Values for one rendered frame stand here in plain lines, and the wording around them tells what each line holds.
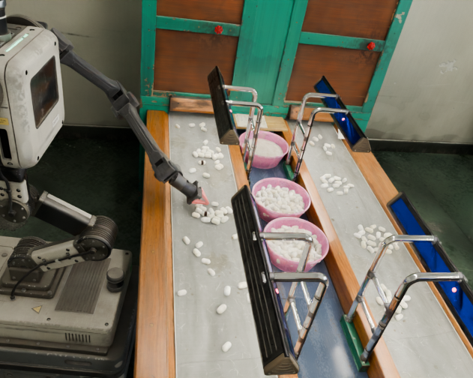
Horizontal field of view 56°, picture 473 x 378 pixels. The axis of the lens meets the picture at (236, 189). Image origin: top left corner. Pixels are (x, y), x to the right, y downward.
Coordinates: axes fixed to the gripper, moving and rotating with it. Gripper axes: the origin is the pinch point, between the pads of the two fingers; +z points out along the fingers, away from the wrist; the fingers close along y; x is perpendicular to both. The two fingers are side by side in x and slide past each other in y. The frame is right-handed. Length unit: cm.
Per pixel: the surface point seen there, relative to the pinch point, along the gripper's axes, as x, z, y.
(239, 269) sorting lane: -4.7, 8.4, -36.2
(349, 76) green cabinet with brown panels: -76, 46, 81
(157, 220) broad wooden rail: 12.6, -16.6, -13.2
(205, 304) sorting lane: 4, -2, -52
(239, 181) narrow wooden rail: -10.8, 11.9, 15.1
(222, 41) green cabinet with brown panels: -38, -19, 81
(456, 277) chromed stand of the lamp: -66, 23, -73
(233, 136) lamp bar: -29.3, -15.0, 1.7
